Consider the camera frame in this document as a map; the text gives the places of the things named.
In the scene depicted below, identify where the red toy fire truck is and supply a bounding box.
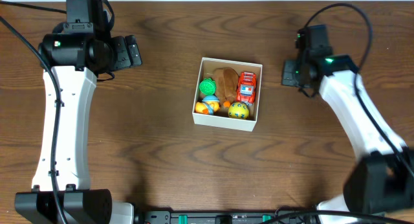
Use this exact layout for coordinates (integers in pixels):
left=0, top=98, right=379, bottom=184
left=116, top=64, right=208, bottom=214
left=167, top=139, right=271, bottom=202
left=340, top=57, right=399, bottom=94
left=236, top=72, right=257, bottom=106

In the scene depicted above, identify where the yellow ball with blue letters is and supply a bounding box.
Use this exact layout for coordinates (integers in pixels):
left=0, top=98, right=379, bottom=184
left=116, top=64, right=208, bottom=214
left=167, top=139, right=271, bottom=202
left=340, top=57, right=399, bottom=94
left=228, top=102, right=250, bottom=120

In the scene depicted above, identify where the brown plush toy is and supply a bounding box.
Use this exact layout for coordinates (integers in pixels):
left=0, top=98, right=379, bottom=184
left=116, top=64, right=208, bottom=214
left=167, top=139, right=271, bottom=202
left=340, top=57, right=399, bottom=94
left=212, top=67, right=239, bottom=107

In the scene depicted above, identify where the white cardboard box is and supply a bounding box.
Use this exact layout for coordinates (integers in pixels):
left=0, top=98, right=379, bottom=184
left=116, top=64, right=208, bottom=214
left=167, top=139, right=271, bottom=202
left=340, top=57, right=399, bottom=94
left=192, top=57, right=263, bottom=131

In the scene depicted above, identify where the green ridged ball toy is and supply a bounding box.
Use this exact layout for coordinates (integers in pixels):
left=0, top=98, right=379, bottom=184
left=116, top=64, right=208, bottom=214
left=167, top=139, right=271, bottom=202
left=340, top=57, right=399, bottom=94
left=199, top=78, right=217, bottom=96

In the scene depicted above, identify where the yellow blue duck toy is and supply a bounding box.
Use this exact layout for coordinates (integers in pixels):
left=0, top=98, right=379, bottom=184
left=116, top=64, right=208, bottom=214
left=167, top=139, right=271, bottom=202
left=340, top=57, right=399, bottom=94
left=195, top=95, right=220, bottom=115

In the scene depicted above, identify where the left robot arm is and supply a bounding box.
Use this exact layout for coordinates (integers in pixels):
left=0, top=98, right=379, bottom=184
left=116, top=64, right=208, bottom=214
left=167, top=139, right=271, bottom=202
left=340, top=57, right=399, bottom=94
left=15, top=0, right=142, bottom=223

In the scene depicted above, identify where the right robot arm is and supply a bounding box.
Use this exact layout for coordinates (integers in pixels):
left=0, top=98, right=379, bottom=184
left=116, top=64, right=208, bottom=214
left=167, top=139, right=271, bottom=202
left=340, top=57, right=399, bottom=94
left=281, top=25, right=413, bottom=214

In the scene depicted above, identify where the black rail with green clips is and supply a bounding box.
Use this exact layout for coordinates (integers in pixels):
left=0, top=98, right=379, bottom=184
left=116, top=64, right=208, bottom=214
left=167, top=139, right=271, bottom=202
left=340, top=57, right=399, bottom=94
left=142, top=201, right=386, bottom=224

